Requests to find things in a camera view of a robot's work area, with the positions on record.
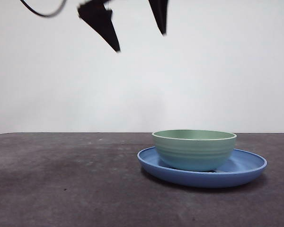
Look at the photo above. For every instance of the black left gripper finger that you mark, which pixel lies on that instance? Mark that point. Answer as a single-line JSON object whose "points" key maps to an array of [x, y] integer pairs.
{"points": [[99, 21], [160, 14]]}

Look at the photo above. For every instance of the green ribbed bowl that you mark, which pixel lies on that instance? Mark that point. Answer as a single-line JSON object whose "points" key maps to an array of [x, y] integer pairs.
{"points": [[194, 153]]}

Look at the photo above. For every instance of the blue plate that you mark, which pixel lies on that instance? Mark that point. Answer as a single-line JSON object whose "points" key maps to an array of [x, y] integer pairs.
{"points": [[191, 180]]}

